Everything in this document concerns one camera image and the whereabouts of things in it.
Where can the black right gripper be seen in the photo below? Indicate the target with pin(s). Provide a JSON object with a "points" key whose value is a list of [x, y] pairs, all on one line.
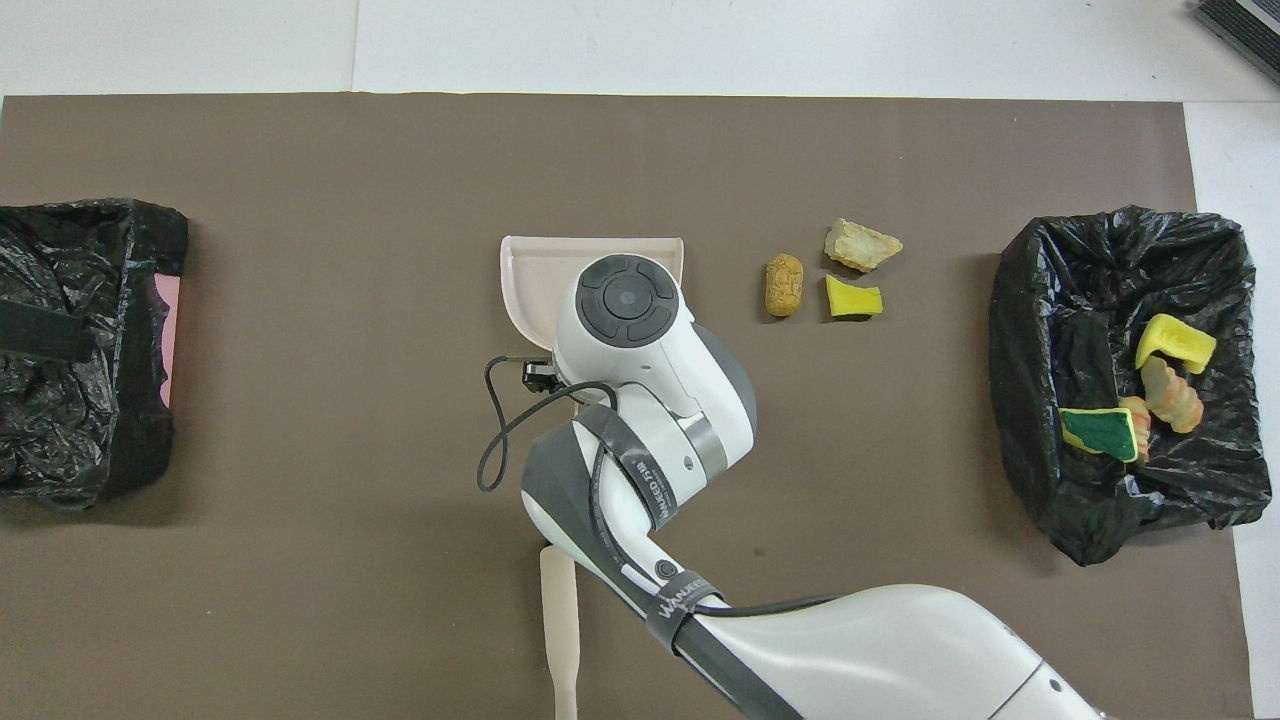
{"points": [[540, 373]]}

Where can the beige plastic dustpan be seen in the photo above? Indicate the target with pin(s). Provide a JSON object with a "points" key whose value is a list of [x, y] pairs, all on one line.
{"points": [[540, 270]]}

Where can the brown fried croquette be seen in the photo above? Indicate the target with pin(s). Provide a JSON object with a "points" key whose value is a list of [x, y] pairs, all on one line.
{"points": [[783, 285]]}

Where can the beige brush black bristles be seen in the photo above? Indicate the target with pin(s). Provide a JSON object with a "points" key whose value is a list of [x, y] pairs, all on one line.
{"points": [[560, 640]]}

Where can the small yellow sponge piece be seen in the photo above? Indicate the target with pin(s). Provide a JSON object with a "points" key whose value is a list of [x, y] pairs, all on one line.
{"points": [[850, 298]]}

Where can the pale bread chunk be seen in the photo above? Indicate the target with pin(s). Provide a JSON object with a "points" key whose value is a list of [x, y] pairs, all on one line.
{"points": [[860, 245]]}

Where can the yellow green scouring sponge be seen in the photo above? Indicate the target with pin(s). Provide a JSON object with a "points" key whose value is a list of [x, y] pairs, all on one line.
{"points": [[1098, 432]]}

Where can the striped bread piece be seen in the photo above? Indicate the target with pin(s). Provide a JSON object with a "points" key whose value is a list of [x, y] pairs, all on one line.
{"points": [[1137, 415], [1175, 398]]}

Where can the curved yellow sponge piece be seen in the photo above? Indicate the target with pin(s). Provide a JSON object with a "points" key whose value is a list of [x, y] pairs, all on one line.
{"points": [[1178, 343]]}

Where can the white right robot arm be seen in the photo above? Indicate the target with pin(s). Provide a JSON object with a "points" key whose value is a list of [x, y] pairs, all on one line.
{"points": [[880, 650]]}

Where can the black trash bag liner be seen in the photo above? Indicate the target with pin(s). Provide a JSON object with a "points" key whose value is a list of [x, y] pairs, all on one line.
{"points": [[60, 420]]}

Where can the pink plastic bin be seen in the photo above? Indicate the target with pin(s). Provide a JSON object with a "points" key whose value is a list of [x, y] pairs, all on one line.
{"points": [[170, 330]]}

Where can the black trash bag bin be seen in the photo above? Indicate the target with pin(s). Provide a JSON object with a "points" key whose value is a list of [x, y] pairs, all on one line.
{"points": [[1060, 300]]}

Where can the brown table mat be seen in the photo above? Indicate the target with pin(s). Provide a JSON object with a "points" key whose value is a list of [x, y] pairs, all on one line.
{"points": [[300, 160]]}

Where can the dark ribbed device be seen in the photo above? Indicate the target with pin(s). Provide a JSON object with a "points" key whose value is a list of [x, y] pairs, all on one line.
{"points": [[1250, 25]]}

